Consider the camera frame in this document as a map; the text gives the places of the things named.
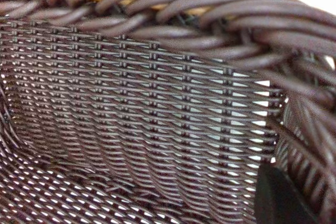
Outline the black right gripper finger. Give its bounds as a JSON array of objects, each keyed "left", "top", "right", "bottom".
[{"left": 255, "top": 164, "right": 320, "bottom": 224}]

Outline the dark brown wicker basket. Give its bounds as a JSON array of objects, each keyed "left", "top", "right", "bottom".
[{"left": 0, "top": 0, "right": 336, "bottom": 224}]

